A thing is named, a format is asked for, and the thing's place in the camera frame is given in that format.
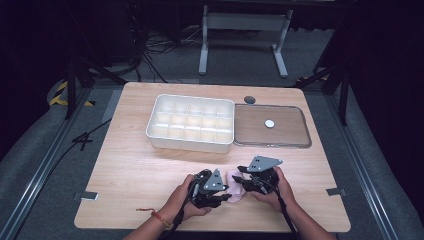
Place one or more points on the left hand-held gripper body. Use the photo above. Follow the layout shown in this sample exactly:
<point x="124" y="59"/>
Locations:
<point x="210" y="186"/>

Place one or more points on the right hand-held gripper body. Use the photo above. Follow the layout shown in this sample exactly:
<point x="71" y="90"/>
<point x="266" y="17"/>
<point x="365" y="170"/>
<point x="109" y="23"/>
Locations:
<point x="263" y="173"/>

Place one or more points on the pink sock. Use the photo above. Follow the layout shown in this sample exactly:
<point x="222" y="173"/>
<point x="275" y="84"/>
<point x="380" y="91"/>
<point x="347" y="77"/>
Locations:
<point x="236" y="186"/>

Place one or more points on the person's right hand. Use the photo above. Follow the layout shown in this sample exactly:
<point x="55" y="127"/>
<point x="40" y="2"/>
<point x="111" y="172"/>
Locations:
<point x="281" y="193"/>

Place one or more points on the person's left hand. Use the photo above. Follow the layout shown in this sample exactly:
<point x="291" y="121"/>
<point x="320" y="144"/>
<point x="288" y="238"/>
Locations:
<point x="178" y="203"/>

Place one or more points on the clear box lid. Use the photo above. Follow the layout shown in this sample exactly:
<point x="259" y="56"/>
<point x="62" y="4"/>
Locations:
<point x="270" y="133"/>

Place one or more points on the white compartment storage box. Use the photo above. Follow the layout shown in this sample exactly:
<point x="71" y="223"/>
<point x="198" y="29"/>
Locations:
<point x="190" y="125"/>

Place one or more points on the grey table grommet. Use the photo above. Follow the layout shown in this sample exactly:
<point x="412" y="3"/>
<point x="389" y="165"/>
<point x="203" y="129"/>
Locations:
<point x="249" y="99"/>

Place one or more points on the black tripod stand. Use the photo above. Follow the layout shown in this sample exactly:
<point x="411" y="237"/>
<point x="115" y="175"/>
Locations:
<point x="80" y="76"/>
<point x="336" y="83"/>

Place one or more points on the black tape cross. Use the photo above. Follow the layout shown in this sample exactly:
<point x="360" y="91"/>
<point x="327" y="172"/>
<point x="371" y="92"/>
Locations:
<point x="82" y="140"/>

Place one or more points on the white metal stand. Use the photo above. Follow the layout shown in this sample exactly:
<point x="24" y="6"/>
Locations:
<point x="245" y="21"/>

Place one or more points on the yellow black hazard tape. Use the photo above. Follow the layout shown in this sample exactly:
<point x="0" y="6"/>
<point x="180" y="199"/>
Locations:
<point x="60" y="96"/>

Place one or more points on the aluminium floor rail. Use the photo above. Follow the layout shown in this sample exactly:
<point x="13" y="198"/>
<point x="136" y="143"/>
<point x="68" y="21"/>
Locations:
<point x="360" y="160"/>
<point x="50" y="160"/>

